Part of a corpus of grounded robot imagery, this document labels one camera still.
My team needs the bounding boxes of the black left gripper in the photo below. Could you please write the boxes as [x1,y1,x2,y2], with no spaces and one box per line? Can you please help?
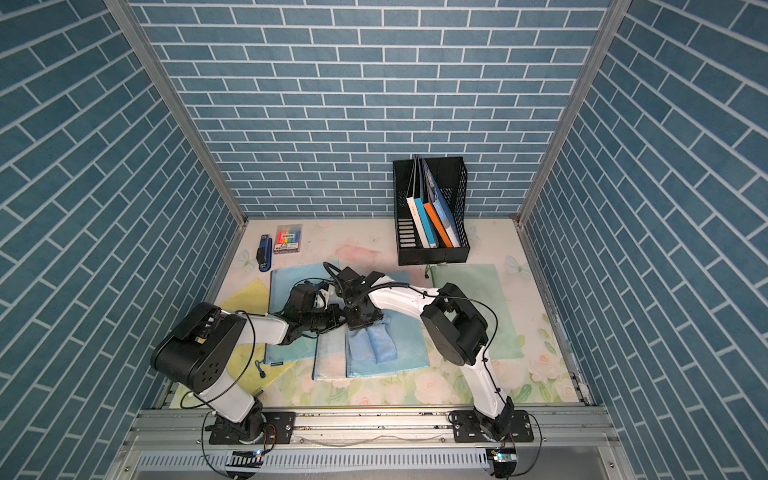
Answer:
[300,304,348,333]

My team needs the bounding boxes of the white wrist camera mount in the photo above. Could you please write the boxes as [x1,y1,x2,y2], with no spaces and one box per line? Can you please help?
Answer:
[318,282,335,302]

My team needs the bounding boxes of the black mesh file holder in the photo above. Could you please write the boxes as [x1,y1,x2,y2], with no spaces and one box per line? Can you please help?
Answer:
[393,157,470,266]

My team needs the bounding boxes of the green mesh document bag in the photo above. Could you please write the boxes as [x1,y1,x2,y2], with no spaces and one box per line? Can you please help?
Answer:
[428,264,524,360]

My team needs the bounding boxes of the aluminium front rail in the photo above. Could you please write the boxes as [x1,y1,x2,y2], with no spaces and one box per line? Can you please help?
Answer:
[108,405,633,479]

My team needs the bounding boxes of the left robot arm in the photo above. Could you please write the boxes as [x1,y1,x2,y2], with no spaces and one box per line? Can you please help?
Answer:
[151,280,343,424]

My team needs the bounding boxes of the teal book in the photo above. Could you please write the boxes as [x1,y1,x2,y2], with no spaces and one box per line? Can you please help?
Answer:
[415,198,438,248]

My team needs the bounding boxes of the blue black stapler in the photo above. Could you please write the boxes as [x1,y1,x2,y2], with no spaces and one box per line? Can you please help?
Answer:
[256,234,273,272]

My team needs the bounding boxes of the orange book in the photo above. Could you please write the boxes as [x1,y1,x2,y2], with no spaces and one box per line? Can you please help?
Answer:
[424,203,453,248]

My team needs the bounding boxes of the blue mesh document bag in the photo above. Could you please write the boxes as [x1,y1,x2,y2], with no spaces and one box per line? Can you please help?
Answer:
[264,263,329,365]

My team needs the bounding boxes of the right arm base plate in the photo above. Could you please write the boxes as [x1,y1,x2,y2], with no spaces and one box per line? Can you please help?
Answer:
[447,410,535,443]

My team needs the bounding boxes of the white book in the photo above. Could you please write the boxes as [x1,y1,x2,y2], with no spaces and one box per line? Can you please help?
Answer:
[406,197,430,248]

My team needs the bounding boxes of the clear grey document bag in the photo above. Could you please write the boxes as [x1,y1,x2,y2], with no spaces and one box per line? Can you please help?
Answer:
[312,325,348,381]

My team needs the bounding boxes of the blue folder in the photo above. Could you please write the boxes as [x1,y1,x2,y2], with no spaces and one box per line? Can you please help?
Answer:
[421,159,461,248]

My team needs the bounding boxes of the light blue cleaning cloth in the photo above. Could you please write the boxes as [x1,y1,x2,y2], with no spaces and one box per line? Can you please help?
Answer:
[346,321,398,364]

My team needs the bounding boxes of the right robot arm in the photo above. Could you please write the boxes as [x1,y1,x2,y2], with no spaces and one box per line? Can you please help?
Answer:
[323,262,515,440]

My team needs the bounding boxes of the yellow mesh document bag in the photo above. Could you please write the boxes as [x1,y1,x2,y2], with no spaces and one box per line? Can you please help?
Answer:
[217,279,295,394]

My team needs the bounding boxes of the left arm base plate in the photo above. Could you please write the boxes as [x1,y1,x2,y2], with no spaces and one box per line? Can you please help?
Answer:
[205,410,296,447]

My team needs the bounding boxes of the light blue document bag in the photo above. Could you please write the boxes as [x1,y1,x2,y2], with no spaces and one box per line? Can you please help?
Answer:
[345,309,430,378]

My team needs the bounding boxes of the box of coloured markers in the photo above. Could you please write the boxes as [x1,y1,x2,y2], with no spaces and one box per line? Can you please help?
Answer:
[273,224,302,254]

